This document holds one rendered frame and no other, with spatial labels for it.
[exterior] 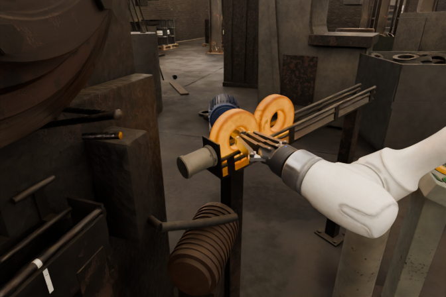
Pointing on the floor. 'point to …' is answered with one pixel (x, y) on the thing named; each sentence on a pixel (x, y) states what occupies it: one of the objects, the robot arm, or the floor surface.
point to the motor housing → (203, 255)
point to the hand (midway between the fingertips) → (235, 131)
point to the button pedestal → (417, 238)
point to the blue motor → (215, 111)
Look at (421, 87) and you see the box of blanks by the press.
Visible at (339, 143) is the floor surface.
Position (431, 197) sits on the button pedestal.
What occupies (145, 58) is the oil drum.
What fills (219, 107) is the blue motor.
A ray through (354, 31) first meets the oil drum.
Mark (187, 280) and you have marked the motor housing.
